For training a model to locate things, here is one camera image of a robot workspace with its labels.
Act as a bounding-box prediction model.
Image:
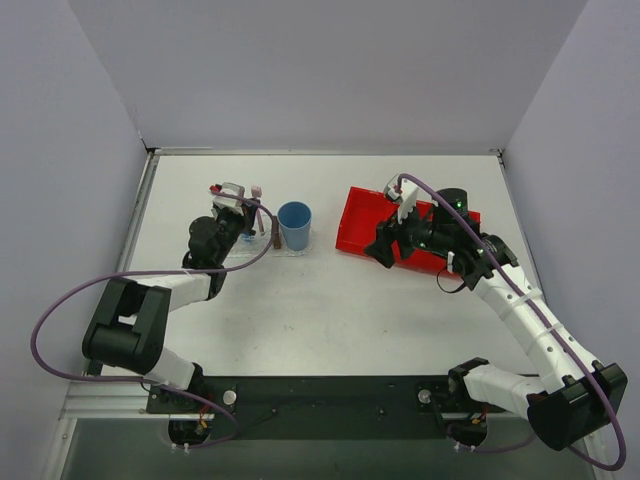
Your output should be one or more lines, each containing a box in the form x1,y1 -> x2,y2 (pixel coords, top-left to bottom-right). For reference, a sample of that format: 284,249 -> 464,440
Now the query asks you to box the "white pink toothbrush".
251,185 -> 265,236

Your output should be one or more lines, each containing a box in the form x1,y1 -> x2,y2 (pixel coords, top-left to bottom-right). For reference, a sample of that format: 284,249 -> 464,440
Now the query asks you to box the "blue plastic cup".
277,201 -> 312,251

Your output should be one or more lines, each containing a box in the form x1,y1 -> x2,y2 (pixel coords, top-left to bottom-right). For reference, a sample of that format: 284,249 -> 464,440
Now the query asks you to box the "blue toothpaste tube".
239,233 -> 255,245

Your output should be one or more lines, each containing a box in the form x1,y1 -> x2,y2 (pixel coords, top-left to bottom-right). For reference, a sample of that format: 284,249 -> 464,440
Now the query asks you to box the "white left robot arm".
82,198 -> 259,412

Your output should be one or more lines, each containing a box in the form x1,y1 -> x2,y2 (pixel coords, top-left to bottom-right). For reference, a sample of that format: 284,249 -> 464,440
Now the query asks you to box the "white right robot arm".
365,180 -> 627,451

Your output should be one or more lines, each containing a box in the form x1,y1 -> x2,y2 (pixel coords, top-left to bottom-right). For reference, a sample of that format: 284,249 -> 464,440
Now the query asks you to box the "clear textured acrylic tray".
228,213 -> 316,259

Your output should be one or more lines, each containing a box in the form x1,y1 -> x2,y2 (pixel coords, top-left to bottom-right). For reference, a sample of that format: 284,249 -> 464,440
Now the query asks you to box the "red plastic bin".
336,187 -> 482,277

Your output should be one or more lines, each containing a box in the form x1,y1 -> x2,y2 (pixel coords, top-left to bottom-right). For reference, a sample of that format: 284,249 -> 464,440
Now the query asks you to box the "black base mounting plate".
146,375 -> 494,445

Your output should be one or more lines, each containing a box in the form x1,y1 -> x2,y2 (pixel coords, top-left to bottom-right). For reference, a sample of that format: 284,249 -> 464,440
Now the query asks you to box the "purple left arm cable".
29,195 -> 279,448

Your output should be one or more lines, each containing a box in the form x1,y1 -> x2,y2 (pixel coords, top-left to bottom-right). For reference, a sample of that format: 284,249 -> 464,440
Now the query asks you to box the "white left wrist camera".
209,182 -> 245,210

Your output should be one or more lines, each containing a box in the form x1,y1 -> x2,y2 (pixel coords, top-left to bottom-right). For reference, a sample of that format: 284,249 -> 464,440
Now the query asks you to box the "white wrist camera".
383,174 -> 419,225
209,182 -> 245,210

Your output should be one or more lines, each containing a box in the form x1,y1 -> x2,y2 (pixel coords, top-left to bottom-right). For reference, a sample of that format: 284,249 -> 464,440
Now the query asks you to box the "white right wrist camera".
383,174 -> 419,225

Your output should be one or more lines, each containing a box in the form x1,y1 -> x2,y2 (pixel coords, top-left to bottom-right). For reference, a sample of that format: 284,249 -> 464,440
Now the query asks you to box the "aluminium front rail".
58,372 -> 600,421

